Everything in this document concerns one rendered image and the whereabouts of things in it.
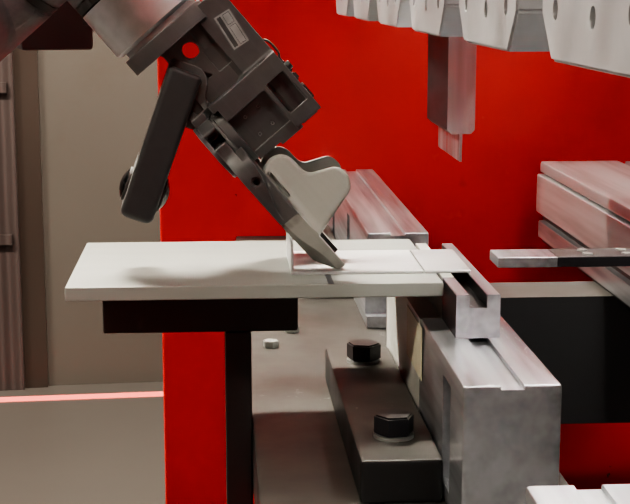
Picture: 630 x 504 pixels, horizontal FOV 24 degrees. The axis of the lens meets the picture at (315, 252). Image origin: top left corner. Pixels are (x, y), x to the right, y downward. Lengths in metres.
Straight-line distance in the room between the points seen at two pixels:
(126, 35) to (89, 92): 3.37
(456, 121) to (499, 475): 0.28
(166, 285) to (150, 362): 3.53
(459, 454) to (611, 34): 0.45
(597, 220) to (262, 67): 0.65
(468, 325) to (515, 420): 0.12
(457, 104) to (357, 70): 0.90
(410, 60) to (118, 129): 2.53
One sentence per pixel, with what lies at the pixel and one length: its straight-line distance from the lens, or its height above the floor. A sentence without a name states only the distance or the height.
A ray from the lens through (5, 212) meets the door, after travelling 4.42.
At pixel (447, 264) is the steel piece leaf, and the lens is 1.08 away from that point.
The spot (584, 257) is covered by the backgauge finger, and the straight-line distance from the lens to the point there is 1.11.
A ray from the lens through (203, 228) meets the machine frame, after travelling 1.95.
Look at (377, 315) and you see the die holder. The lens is 1.43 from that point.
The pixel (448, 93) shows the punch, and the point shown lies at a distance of 1.04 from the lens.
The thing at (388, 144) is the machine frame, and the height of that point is 1.00.
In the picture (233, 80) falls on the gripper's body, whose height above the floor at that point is 1.14.
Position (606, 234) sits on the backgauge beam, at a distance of 1.56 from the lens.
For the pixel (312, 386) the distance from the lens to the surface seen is 1.22.
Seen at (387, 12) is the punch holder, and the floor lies 1.18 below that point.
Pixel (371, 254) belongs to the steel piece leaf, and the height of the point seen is 1.00.
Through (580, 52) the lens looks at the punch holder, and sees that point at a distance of 0.53.
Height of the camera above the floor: 1.20
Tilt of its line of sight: 10 degrees down
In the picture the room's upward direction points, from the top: straight up
